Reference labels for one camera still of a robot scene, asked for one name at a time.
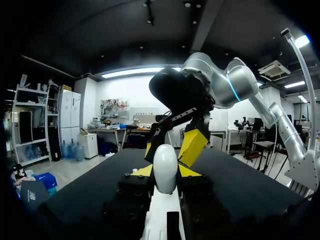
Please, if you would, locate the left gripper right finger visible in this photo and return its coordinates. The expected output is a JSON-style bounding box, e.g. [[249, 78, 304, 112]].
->
[[177, 164, 233, 240]]

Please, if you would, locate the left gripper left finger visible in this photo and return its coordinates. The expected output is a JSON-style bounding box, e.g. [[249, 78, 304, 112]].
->
[[99, 163, 155, 240]]

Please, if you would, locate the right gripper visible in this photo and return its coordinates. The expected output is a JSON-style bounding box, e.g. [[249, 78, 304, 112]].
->
[[144, 67, 216, 168]]

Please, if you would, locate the white earbud case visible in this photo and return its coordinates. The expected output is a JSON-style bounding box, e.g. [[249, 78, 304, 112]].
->
[[152, 144, 179, 195]]

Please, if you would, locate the white plate with black stands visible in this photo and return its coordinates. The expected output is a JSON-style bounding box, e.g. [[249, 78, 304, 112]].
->
[[144, 187, 186, 240]]

